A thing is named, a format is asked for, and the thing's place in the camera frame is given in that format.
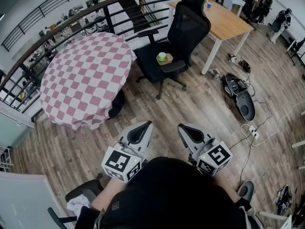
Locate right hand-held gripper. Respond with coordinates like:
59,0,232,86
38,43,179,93
177,123,234,177

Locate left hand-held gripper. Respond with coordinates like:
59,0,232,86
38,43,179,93
101,120,154,183

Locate yellow square tray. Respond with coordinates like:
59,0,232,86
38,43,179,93
156,53,174,66

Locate person's right forearm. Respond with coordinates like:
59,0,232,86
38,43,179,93
211,175,241,204

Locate person's left forearm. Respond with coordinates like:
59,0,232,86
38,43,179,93
91,177,131,212

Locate black table base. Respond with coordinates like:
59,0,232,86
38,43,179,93
108,89,126,120

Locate white power strip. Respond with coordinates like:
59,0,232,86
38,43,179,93
248,125,260,139

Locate open black grey case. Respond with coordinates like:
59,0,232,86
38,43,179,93
220,72,256,122

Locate grey oval object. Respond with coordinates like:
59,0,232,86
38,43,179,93
237,180,255,204

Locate pink white checkered tablecloth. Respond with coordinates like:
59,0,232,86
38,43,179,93
39,31,138,131

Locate black swivel chair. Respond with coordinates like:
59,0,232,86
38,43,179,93
47,178,106,229

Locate person's black shirt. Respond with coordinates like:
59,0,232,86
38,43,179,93
74,156,254,229

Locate small black floor device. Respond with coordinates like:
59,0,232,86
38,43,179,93
238,60,252,73

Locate crumpled white cloth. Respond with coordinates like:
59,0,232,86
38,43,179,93
66,194,91,216

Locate dark equipment bundle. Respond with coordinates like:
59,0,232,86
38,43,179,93
275,185,294,216

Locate black mesh office chair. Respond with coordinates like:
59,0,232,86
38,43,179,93
132,0,212,101

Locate wooden table white legs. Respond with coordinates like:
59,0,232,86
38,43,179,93
167,0,255,75

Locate dark staircase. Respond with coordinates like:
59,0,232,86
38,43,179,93
107,0,153,34

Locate white desk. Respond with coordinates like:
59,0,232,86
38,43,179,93
0,171,69,229

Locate white metal stool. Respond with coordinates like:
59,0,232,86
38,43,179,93
0,146,14,173

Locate curved black wooden-top railing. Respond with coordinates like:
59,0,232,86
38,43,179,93
0,0,229,116

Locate black far railing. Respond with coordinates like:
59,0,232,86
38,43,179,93
1,0,96,52

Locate black floor cable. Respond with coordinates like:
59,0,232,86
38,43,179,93
252,100,274,131

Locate long white cable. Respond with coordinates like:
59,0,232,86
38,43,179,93
240,101,305,147

